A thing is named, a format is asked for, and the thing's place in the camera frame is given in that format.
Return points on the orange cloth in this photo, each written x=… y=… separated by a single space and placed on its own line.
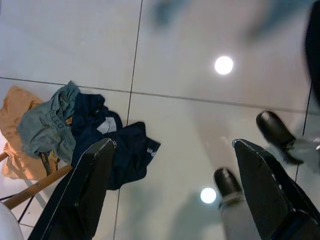
x=15 y=105

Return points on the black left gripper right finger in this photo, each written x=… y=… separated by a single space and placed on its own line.
x=270 y=200

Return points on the navy shirt white print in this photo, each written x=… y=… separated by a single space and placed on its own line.
x=130 y=150

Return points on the white plastic chair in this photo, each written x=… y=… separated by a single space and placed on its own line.
x=30 y=191

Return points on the grey green garment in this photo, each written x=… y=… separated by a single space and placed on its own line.
x=45 y=125

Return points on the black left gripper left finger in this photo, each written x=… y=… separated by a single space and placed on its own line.
x=75 y=200

